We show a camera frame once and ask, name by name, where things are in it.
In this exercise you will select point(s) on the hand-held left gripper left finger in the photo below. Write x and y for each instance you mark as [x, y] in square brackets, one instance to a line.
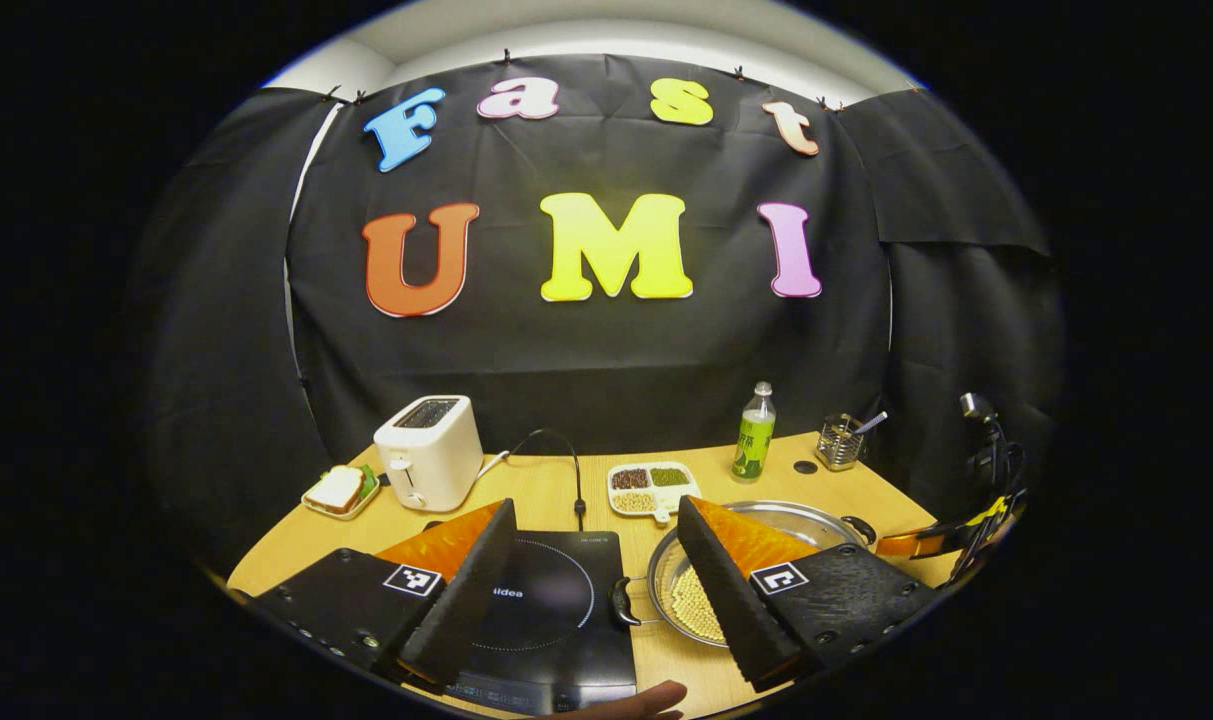
[471, 600]

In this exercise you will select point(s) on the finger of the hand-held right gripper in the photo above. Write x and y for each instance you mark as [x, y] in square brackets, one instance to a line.
[921, 542]

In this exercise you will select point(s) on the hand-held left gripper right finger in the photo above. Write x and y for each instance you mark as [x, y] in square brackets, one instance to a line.
[731, 610]

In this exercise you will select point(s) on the black induction cooktop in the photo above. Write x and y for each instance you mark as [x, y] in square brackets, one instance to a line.
[556, 620]

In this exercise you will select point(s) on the stainless steel pot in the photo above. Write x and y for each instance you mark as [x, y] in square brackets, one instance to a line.
[786, 520]

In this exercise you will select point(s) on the large pile of soybeans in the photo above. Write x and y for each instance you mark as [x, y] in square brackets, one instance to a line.
[696, 610]

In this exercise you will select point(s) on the white divided dish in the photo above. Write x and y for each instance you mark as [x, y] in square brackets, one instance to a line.
[674, 498]

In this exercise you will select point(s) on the white toaster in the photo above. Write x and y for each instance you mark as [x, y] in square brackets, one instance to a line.
[436, 460]

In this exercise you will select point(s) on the small pile of soybeans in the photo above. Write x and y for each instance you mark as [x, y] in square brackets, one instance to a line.
[634, 501]

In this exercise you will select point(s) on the pile of green mung beans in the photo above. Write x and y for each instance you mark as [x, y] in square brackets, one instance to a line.
[669, 477]

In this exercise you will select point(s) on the pile of red beans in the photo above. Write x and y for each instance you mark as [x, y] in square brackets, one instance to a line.
[630, 479]

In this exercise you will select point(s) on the green label drink bottle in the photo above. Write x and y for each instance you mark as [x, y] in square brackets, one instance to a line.
[753, 445]

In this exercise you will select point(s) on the sandwich with lettuce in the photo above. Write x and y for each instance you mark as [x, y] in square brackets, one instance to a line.
[338, 490]

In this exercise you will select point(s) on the black backdrop cloth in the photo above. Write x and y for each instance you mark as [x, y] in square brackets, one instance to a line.
[586, 350]

